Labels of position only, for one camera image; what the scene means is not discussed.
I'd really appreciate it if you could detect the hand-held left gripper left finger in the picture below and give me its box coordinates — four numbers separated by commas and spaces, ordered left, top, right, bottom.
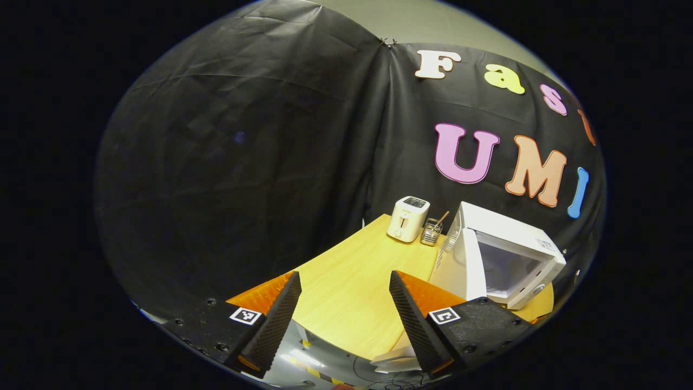
160, 270, 303, 380

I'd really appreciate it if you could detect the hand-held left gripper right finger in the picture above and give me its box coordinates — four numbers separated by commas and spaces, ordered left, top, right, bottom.
389, 270, 537, 380

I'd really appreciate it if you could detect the white microwave oven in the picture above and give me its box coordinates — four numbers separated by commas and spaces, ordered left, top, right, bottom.
429, 201, 567, 310

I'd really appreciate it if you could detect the white toaster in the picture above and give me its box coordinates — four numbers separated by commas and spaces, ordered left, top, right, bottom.
387, 196, 431, 243

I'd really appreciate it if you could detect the black backdrop cloth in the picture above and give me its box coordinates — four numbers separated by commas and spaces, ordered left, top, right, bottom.
93, 0, 607, 326

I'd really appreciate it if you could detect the tangle of black cables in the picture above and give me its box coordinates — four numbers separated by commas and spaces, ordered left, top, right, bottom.
352, 352, 417, 389

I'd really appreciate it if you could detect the wire utensil holder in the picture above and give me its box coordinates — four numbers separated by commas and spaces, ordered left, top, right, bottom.
420, 211, 450, 247

